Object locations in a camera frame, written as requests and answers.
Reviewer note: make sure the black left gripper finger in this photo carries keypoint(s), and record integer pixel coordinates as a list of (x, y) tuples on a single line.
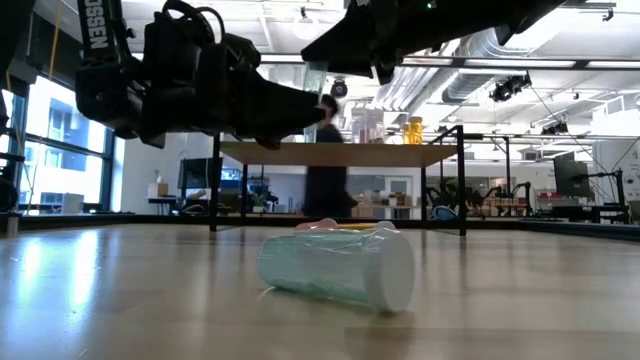
[(270, 142), (270, 105)]

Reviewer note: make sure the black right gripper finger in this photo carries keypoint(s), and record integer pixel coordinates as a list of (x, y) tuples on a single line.
[(345, 40)]

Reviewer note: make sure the teal pill bottle white cap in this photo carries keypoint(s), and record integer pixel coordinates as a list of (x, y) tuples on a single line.
[(325, 270), (310, 135), (315, 80)]

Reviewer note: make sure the clear pill bottle white cap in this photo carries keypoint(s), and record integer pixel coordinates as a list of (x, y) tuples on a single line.
[(376, 127), (359, 127)]

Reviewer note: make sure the pink pill bottle white cap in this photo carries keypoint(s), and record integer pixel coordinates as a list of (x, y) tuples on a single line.
[(315, 224)]

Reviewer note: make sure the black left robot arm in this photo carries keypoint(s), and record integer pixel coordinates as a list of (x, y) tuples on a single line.
[(100, 35)]

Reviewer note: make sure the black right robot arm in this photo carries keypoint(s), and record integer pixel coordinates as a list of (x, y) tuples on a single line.
[(490, 15)]

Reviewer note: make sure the wooden shelf black metal legs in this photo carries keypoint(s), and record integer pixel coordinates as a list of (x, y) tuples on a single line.
[(350, 155)]

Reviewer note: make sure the person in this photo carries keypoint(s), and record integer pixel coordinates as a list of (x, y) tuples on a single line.
[(325, 160)]

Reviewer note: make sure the black computer monitor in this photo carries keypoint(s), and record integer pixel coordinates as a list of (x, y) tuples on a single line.
[(571, 175), (200, 172)]

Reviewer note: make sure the brown cardboard box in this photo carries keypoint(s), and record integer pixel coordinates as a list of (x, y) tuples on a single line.
[(157, 189)]

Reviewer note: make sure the black ceiling spotlight cluster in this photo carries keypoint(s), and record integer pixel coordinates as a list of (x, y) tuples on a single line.
[(510, 87)]

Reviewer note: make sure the black ceiling light track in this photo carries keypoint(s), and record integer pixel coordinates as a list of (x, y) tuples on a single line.
[(580, 64)]

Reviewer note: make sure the blue round object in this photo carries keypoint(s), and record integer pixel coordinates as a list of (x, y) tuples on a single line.
[(442, 213)]

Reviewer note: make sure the silver ventilation duct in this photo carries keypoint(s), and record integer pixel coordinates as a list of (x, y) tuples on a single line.
[(475, 85)]

